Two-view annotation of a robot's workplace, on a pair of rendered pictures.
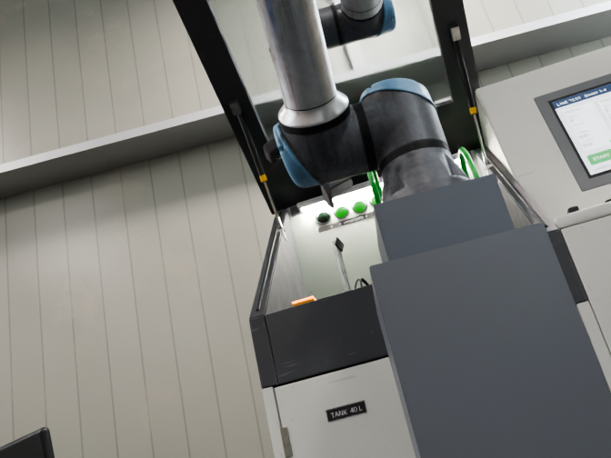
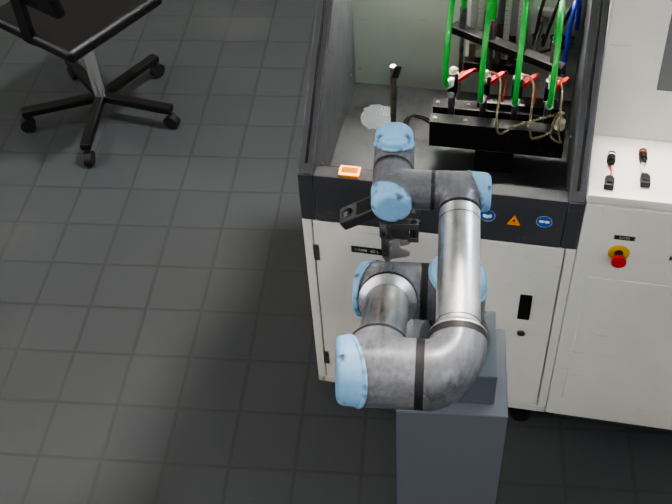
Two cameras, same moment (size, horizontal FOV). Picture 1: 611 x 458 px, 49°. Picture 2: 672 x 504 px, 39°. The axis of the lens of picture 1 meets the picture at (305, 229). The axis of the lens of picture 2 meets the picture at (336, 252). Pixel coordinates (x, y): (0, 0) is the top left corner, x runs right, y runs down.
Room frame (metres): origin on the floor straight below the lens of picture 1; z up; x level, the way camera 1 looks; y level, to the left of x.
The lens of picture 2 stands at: (-0.30, -0.08, 2.55)
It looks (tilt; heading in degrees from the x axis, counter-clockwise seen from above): 47 degrees down; 5
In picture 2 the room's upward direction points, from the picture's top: 4 degrees counter-clockwise
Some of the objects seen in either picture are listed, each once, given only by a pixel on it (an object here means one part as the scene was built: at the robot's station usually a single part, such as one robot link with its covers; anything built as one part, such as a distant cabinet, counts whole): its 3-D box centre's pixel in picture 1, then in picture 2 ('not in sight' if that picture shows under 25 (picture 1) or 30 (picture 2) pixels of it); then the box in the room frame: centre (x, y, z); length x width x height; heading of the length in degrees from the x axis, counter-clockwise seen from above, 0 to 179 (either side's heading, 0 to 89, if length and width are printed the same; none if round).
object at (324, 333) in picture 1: (409, 313); (437, 205); (1.42, -0.18, 0.87); 0.62 x 0.04 x 0.16; 81
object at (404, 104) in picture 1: (398, 125); (454, 291); (0.97, -0.19, 1.07); 0.13 x 0.12 x 0.14; 87
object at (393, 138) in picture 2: not in sight; (394, 154); (1.10, -0.07, 1.32); 0.09 x 0.08 x 0.11; 177
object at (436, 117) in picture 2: not in sight; (496, 137); (1.63, -0.33, 0.91); 0.34 x 0.10 x 0.15; 81
